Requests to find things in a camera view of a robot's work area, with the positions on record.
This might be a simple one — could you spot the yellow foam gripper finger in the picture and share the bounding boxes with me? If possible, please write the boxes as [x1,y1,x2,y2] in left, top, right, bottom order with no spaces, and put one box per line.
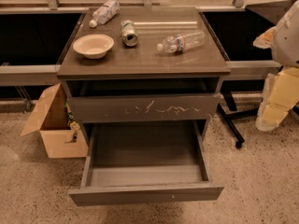
[255,66,299,132]
[253,27,276,49]

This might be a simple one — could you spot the clear plastic water bottle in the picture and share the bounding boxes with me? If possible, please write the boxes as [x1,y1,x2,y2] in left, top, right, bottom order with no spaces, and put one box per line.
[157,30,206,53]

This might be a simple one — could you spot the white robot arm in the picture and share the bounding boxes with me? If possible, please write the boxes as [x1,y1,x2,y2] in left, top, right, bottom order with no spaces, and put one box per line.
[253,1,299,132]

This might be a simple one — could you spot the grey drawer cabinet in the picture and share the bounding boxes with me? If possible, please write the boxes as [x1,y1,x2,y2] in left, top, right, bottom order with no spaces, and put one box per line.
[58,7,230,137]

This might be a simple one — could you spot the labelled water bottle at back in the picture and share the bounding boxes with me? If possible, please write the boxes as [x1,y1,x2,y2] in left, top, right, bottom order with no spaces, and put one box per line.
[89,0,120,28]

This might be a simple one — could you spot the open grey lower drawer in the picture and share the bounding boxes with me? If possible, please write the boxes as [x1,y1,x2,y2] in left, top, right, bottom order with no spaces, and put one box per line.
[69,120,223,206]

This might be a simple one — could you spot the closed scratched grey drawer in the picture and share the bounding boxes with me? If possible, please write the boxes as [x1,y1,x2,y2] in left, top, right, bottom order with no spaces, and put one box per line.
[68,94,220,123]

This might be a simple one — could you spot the black table stand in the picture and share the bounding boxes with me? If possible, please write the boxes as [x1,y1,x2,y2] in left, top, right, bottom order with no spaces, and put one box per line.
[217,96,298,149]

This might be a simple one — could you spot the green aluminium drink can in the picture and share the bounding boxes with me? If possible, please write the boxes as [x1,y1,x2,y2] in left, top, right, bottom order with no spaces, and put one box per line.
[121,20,138,47]

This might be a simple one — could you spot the beige paper bowl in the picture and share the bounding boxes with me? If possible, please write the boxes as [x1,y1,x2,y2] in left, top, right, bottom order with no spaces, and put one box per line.
[73,35,114,59]

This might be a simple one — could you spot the items in cardboard box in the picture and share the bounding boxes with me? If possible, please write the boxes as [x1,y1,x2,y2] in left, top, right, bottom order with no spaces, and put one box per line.
[64,102,80,143]

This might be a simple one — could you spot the open cardboard box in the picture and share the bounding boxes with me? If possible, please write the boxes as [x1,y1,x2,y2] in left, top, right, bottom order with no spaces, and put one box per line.
[21,84,88,158]

